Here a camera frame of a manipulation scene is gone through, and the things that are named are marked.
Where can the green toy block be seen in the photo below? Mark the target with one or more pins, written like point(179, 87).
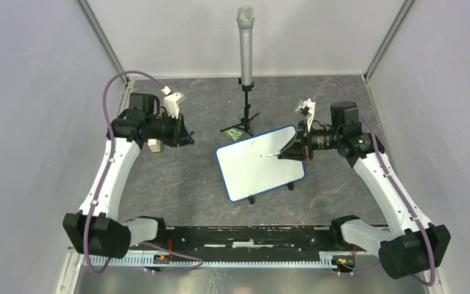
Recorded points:
point(234, 134)

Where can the colourful toy block stack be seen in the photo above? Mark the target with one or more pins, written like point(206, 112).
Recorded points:
point(155, 146)

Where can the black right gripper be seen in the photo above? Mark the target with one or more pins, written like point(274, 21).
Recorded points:
point(300, 147)

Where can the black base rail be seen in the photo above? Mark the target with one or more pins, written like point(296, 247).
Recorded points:
point(274, 243)

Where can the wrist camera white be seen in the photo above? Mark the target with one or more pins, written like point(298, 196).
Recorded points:
point(306, 108)
point(171, 102)

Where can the whiteboard marker pen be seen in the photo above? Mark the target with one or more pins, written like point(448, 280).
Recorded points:
point(270, 154)

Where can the blue framed whiteboard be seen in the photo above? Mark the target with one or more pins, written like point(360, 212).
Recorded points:
point(247, 169)

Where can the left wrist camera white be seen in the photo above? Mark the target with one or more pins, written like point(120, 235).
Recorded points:
point(171, 102)

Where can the silver microphone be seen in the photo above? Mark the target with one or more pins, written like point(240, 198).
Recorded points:
point(245, 21)

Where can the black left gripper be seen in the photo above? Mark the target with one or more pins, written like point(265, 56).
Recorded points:
point(180, 136)

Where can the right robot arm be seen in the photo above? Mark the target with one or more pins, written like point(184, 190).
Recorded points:
point(412, 244)

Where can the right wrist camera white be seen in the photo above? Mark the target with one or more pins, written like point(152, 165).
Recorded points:
point(306, 108)

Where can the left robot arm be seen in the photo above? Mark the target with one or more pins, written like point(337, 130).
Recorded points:
point(94, 229)

